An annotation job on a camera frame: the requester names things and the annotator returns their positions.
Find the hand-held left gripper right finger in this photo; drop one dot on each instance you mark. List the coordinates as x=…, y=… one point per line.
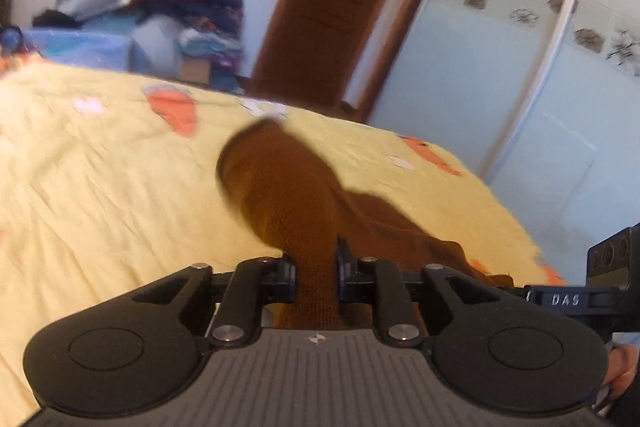
x=343, y=278

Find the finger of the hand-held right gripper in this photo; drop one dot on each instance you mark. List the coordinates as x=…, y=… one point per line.
x=512, y=290

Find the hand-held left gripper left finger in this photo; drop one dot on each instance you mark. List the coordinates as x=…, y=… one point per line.
x=290, y=278

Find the brown knit sweater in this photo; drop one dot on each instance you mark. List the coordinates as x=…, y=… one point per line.
x=295, y=187

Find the person's right forearm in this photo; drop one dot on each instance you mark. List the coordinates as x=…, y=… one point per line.
x=631, y=404

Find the person's right hand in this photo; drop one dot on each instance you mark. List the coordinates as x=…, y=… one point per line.
x=620, y=369

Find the flower-print wardrobe sliding door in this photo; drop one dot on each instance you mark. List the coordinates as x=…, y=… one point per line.
x=525, y=72

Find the yellow carrot-print bedsheet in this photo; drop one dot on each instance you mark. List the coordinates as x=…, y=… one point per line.
x=100, y=167

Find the cardboard box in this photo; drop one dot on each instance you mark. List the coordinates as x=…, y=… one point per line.
x=196, y=71

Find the brown wooden door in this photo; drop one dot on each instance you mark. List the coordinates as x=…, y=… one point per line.
x=340, y=7

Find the blue plastic storage box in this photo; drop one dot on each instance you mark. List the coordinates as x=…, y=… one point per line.
x=75, y=47

